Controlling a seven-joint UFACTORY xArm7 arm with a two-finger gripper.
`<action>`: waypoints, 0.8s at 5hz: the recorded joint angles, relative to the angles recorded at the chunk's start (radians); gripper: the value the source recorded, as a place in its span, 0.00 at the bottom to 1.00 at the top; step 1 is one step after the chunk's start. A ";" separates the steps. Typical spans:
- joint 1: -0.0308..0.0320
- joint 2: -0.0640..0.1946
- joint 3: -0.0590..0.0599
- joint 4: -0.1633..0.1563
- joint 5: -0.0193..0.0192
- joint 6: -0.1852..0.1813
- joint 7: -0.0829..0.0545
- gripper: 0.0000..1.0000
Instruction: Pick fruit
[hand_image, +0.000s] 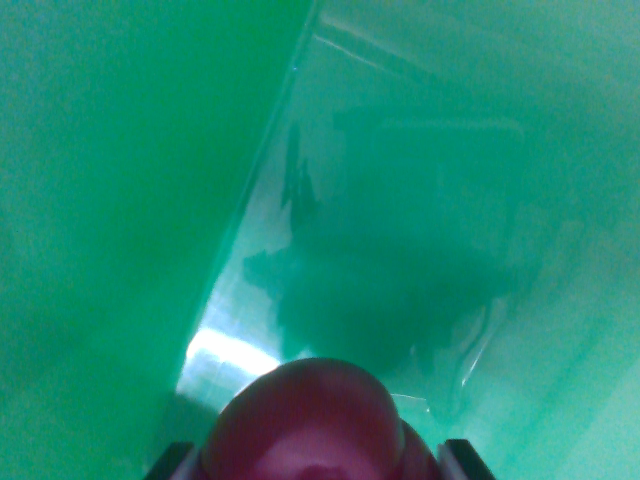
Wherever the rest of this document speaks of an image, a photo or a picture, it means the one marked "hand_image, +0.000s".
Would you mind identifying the dark red toy apple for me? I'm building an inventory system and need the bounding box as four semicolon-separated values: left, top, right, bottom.
198;357;442;480

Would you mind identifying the green plastic bin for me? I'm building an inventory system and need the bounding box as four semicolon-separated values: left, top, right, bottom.
0;0;640;480

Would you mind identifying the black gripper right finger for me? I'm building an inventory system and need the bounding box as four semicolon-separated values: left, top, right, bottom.
437;438;496;480

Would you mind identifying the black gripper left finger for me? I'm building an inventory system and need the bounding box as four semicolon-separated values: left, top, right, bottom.
148;441;201;480

